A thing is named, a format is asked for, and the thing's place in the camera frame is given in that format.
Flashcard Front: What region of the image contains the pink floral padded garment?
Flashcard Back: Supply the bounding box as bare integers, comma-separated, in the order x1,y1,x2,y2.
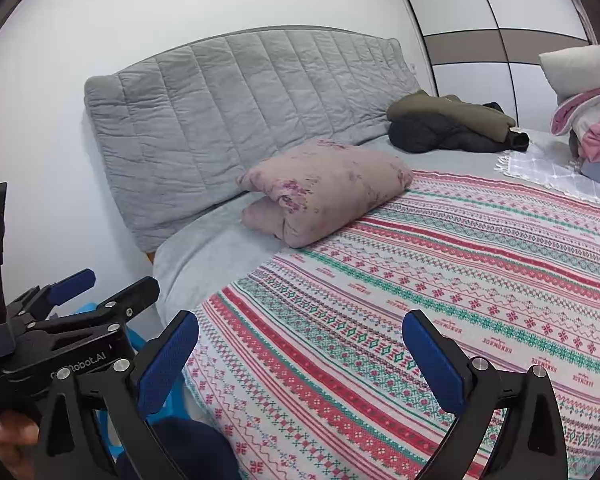
237,140,414,248

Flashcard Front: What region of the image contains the left bare hand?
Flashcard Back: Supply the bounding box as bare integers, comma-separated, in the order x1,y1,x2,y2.
0,411,40,480

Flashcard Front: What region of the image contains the grey bed sheet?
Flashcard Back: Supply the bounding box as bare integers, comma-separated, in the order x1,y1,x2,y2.
154,130,580,324

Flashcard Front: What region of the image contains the dark blue trouser leg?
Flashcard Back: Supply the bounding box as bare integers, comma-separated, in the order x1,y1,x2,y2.
116,417,240,479

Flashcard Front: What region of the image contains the grey quilted headboard cover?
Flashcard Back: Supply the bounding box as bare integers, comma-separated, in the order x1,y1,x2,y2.
84,25,419,253

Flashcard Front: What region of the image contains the red green patterned blanket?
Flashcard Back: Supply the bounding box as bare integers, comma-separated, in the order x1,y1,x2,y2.
184,172,600,479

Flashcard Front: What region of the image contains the grey white fringed throw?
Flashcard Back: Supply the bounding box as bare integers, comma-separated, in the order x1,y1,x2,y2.
494,145,600,205

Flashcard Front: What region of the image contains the olive green jacket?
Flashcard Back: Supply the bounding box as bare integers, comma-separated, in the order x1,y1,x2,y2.
387,90,517,142

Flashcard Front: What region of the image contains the black puffer jacket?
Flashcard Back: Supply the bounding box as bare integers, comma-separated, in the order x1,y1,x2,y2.
388,112,530,154

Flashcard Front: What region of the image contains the folded pink grey quilt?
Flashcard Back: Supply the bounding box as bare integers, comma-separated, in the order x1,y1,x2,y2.
550,88,600,162

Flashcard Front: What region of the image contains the white grey pillow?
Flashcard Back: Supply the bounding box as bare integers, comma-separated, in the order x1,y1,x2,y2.
539,44,600,104

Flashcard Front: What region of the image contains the white brown sliding wardrobe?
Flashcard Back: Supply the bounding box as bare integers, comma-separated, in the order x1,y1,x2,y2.
406,0,595,131

